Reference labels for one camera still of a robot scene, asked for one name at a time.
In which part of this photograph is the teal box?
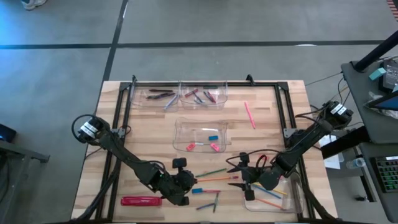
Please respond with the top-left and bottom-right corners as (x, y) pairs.
(369, 67), (387, 81)

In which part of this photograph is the clear water bottle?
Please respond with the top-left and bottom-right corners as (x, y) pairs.
(346, 157), (367, 170)

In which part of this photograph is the monitor with blue screen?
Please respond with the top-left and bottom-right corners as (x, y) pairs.
(364, 91), (398, 112)

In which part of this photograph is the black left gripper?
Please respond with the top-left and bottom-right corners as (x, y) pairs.
(161, 157), (197, 207)

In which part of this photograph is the black post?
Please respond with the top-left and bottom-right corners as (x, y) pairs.
(354, 30), (398, 72)

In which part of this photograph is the white paper sheet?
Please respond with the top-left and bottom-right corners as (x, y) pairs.
(318, 133), (342, 170)

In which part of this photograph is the black metal table frame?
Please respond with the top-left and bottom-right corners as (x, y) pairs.
(73, 74), (332, 223)

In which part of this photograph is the red rectangular case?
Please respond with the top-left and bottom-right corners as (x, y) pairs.
(120, 195), (163, 207)

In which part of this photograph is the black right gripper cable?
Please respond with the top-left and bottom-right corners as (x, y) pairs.
(225, 149), (280, 170)

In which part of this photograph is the green pencil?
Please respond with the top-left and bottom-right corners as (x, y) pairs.
(195, 167), (228, 178)

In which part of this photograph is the pale lilac pen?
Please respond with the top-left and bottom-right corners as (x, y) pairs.
(164, 93), (180, 110)

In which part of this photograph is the red striped mat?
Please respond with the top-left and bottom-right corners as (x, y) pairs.
(386, 0), (398, 22)

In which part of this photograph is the dark grey workstation desk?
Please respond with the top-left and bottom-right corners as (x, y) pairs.
(340, 60), (398, 223)

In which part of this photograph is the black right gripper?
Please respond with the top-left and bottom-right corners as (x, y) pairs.
(226, 152), (280, 202)

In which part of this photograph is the keyboard with green keys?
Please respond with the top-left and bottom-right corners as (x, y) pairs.
(370, 155), (398, 194)

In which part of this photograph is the person's shoe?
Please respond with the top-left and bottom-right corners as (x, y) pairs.
(21, 0), (47, 11)

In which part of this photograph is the clear plastic bin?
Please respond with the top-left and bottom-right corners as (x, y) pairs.
(130, 82), (182, 112)
(172, 117), (229, 154)
(243, 171), (305, 214)
(179, 81), (229, 110)

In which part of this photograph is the black device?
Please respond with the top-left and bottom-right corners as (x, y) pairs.
(0, 123), (18, 144)

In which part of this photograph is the black electronic box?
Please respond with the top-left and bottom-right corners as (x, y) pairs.
(381, 58), (398, 93)

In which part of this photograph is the yellow pencil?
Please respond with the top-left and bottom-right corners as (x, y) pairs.
(270, 186), (289, 196)

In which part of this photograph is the pink pen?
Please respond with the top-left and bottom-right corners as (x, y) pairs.
(244, 101), (257, 130)

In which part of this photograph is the blue crayon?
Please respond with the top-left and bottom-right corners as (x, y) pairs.
(195, 202), (215, 211)

